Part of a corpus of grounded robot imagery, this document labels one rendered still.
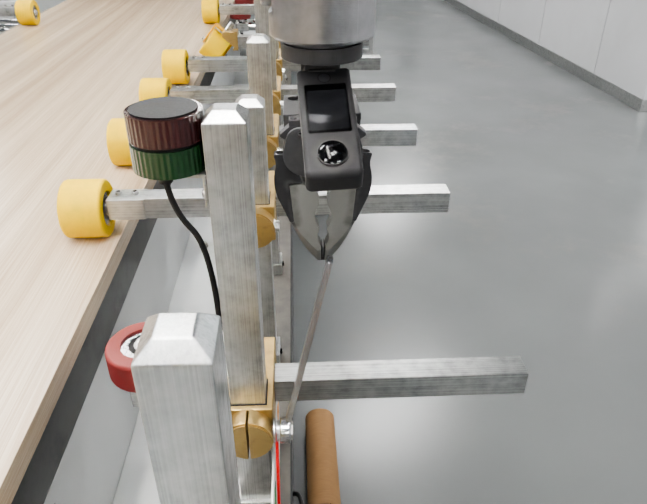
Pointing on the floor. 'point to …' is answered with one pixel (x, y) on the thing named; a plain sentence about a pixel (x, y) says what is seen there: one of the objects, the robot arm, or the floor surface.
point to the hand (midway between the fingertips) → (323, 252)
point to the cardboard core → (321, 458)
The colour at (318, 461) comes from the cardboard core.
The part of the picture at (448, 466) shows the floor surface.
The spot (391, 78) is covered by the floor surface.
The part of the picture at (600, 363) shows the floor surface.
